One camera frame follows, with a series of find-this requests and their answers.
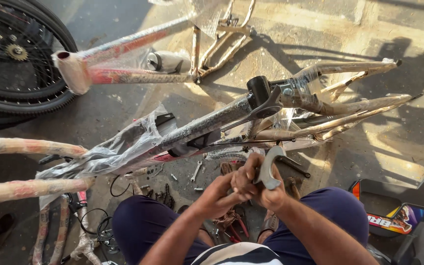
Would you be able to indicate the person's left hand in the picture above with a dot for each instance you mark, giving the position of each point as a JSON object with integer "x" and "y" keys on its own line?
{"x": 214, "y": 198}

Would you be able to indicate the person's right fingers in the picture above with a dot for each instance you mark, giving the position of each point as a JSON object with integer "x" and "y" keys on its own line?
{"x": 245, "y": 176}

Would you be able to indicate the stack of black bicycle wheels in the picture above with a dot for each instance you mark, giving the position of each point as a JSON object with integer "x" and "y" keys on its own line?
{"x": 17, "y": 62}

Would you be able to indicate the white wrapped bottle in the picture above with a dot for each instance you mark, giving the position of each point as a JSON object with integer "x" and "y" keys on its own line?
{"x": 169, "y": 61}

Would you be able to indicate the person's navy shorts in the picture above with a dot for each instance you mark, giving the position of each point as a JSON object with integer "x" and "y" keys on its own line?
{"x": 142, "y": 224}

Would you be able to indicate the small silver open-end wrench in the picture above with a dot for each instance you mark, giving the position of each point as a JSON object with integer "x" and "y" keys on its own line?
{"x": 196, "y": 171}

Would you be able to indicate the large grey curved spanner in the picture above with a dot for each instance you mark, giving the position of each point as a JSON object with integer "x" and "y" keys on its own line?
{"x": 267, "y": 173}

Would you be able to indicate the person's brown sandal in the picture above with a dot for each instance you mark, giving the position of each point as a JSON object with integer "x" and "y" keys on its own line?
{"x": 269, "y": 224}

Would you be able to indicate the person's left fingers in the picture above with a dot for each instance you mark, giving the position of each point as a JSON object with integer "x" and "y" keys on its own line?
{"x": 234, "y": 200}

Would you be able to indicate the person's striped shirt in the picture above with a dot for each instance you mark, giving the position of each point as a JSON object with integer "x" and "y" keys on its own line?
{"x": 237, "y": 254}

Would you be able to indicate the red white wrapped bicycle frame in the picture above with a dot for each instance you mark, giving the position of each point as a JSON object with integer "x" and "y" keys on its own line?
{"x": 131, "y": 75}

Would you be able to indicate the grey flat spanner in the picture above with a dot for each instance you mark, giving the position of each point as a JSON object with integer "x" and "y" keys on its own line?
{"x": 260, "y": 110}

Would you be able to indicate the black bicycle pedal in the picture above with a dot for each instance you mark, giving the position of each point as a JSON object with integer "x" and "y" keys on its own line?
{"x": 49, "y": 159}

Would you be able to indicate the black plastic parts with sticker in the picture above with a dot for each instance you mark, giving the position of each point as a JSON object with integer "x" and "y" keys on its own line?
{"x": 399, "y": 217}

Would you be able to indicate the black plastic-wrapped bicycle frame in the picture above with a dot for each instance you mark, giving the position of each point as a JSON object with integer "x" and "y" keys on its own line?
{"x": 204, "y": 125}

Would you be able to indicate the paper-wrapped red bicycle tube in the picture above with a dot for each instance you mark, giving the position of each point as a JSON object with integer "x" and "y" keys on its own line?
{"x": 28, "y": 146}
{"x": 28, "y": 189}

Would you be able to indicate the person's right hand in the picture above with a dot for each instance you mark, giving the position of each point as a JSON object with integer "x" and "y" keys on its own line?
{"x": 272, "y": 197}

